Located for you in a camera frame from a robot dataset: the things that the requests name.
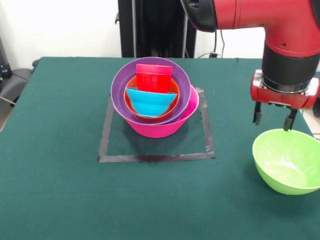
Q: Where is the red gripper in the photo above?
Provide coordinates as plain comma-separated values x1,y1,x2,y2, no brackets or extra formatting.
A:
250,69,320,132

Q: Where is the large green bowl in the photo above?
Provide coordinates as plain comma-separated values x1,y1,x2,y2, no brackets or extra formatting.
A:
252,128,320,196

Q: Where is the orange ribbed bowl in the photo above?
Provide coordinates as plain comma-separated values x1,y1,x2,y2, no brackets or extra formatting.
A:
123,76,181,120

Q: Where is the large pink bowl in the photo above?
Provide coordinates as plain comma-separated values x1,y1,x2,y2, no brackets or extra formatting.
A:
122,84,200,139

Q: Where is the small cyan bowl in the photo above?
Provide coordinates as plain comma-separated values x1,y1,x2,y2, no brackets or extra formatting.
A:
125,87,178,118

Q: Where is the red cup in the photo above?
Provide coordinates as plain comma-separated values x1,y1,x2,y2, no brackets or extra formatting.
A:
136,71,172,95

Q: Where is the pink cup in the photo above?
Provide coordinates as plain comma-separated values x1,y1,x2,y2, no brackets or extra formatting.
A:
135,63,174,76

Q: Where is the purple bowl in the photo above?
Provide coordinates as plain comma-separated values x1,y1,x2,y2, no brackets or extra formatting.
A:
110,56,192,126

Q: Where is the black floor device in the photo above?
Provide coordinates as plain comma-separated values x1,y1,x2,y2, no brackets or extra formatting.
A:
0,59,35,101
311,71,320,116

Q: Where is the dark green table cloth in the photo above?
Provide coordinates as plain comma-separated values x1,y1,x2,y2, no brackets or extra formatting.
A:
0,56,320,240

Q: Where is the black wall cable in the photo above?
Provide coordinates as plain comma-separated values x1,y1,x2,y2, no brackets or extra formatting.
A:
197,29,226,60

